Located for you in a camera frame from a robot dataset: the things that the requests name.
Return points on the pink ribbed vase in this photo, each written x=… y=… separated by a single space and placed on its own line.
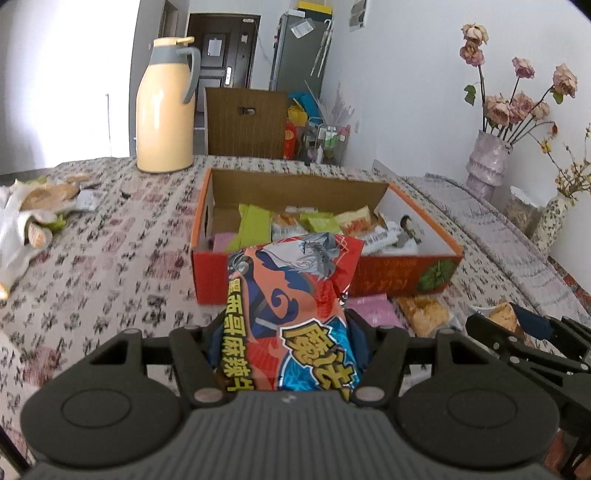
x=487 y=161

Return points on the white umbrella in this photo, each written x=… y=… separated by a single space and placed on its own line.
x=323 y=50

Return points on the pale pink snack packet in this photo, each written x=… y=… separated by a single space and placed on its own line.
x=371 y=311

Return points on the white printed snack packet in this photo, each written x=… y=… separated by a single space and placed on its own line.
x=388 y=237

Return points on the red cardboard box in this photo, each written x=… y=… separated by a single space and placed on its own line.
x=388 y=277

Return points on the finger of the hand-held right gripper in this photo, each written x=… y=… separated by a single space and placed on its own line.
x=496 y=341
x=531 y=321

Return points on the dark brown door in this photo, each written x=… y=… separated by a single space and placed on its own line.
x=240 y=50

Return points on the grey refrigerator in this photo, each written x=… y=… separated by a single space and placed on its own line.
x=295 y=60

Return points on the pile of bread packets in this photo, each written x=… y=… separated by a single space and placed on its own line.
x=14 y=235

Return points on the white board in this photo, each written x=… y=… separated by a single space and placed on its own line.
x=388 y=168

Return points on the dried pink roses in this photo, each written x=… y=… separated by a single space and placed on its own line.
x=501 y=108

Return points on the white label packet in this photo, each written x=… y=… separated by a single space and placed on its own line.
x=89 y=201

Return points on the brown wooden chair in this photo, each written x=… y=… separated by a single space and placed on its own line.
x=244 y=134

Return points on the yellow bag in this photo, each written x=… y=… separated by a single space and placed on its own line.
x=298 y=114

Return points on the red blue cartoon snack bag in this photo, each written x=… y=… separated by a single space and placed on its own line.
x=295 y=304

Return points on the dried lavender bunch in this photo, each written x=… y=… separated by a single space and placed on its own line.
x=344 y=106

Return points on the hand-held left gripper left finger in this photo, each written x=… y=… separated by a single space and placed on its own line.
x=213 y=355

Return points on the grey quilted blanket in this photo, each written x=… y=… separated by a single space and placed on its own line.
x=498 y=249

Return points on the clear bread packet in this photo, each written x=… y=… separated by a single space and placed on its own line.
x=51 y=194

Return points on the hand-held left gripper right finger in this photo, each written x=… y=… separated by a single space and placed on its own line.
x=358 y=337

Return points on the floral patterned vase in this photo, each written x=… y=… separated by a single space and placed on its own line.
x=549 y=226

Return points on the paper sheet on refrigerator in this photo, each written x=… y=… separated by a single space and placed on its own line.
x=301 y=28

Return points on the clear storage jar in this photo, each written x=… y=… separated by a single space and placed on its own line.
x=521 y=210

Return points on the teal plastic item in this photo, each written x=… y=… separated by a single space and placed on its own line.
x=302 y=100

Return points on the yellow thermos jug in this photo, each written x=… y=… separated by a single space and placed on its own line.
x=161 y=120

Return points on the yellow box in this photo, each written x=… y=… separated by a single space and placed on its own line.
x=315 y=7

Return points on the white door notice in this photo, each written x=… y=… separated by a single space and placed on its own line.
x=216 y=47

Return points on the yellow orange snack packet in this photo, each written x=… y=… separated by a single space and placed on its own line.
x=353 y=223

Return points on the yellow flower branches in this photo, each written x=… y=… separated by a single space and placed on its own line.
x=572 y=175

